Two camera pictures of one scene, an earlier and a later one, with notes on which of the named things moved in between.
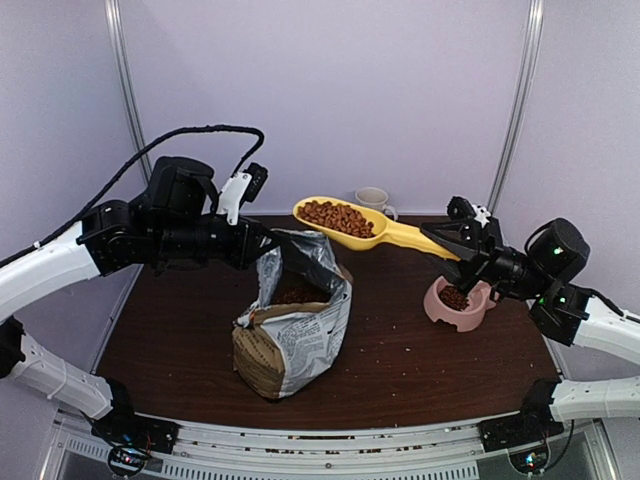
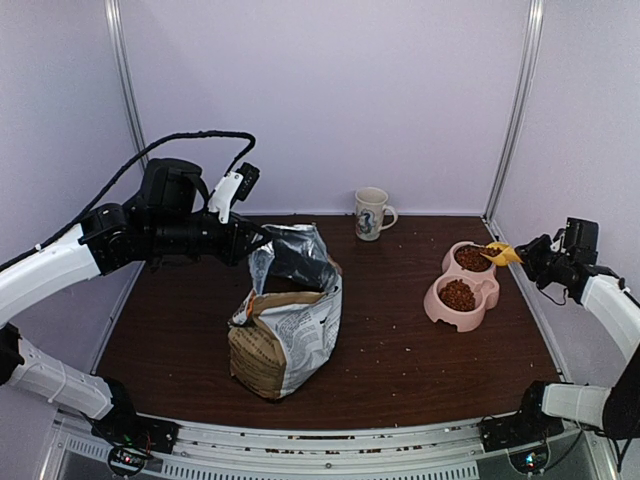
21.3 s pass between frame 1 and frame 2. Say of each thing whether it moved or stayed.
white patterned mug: stayed
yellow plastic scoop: moved
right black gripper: moved
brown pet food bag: stayed
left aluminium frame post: stayed
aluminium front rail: stayed
